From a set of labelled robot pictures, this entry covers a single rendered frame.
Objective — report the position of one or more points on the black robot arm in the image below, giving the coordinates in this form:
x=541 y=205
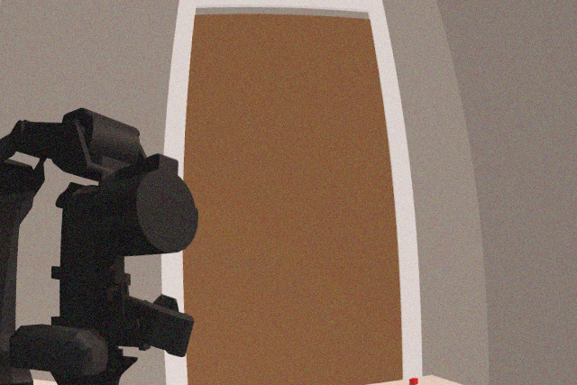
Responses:
x=140 y=206

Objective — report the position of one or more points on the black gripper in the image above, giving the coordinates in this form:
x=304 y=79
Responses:
x=75 y=348

